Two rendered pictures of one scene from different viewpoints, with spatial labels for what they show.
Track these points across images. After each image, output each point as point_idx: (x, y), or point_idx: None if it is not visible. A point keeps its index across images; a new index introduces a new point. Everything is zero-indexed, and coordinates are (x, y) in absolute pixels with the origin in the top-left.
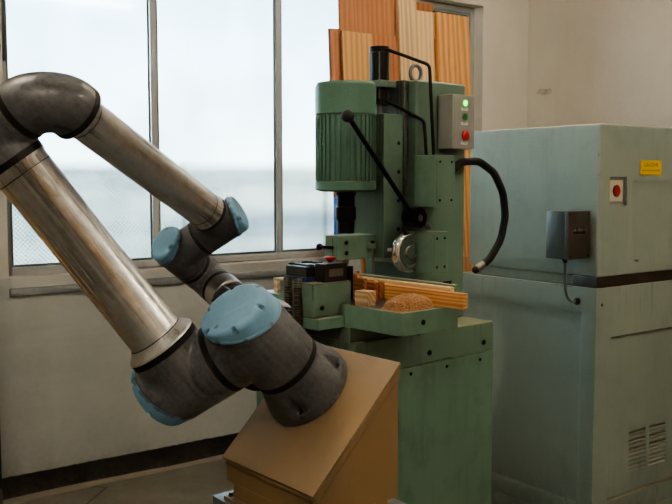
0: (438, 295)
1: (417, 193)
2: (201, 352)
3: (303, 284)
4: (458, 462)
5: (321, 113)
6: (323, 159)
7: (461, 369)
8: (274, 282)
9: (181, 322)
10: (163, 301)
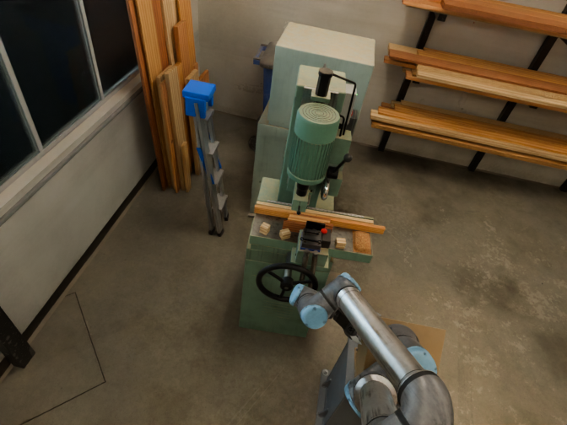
0: (369, 228)
1: (332, 157)
2: None
3: (320, 255)
4: None
5: (312, 143)
6: (308, 169)
7: None
8: (261, 228)
9: (390, 387)
10: (386, 388)
